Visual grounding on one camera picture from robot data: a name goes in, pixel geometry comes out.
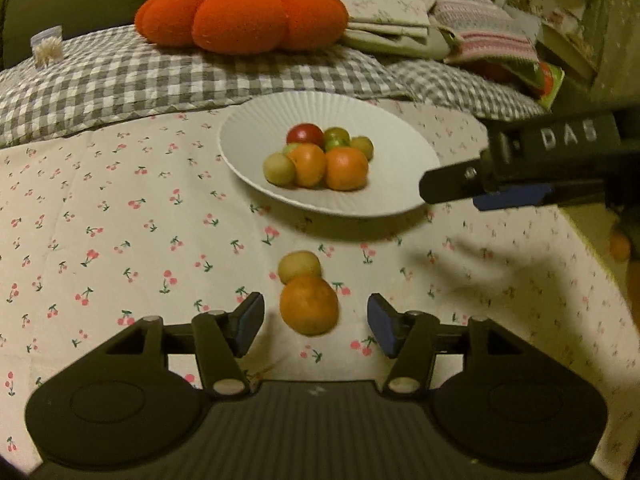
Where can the orange pumpkin cushion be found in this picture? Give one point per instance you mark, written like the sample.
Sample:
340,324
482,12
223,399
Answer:
240,15

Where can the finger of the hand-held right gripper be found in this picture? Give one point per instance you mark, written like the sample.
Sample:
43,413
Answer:
510,198
450,182

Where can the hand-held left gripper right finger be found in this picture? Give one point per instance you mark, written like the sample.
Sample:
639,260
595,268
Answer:
381,322

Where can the folded floral cloth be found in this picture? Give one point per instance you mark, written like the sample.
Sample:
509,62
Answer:
390,10

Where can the large orange tangerine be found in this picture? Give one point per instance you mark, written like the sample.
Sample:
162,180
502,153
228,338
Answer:
309,305

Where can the red tomato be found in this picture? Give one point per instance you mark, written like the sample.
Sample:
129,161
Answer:
305,134

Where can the grey checked blanket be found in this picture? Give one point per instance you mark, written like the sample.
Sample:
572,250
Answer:
125,80

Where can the cherry print tablecloth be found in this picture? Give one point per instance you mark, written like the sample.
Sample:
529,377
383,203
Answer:
125,240

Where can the small green fruit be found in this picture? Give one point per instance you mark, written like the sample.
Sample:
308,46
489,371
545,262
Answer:
279,169
361,146
299,266
289,149

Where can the orange round object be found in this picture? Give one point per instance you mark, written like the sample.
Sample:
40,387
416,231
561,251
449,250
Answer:
620,246

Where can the pink striped knit pillow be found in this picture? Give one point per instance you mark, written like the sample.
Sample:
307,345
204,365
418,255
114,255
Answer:
492,40

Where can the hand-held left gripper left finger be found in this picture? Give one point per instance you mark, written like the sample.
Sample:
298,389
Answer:
250,319

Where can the white ribbed plate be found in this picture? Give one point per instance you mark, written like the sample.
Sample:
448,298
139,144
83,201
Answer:
380,170

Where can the red green printed bag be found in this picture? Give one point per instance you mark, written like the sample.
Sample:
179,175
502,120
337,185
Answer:
547,82

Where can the oval green fruit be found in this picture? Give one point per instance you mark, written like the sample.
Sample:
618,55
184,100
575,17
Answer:
337,137

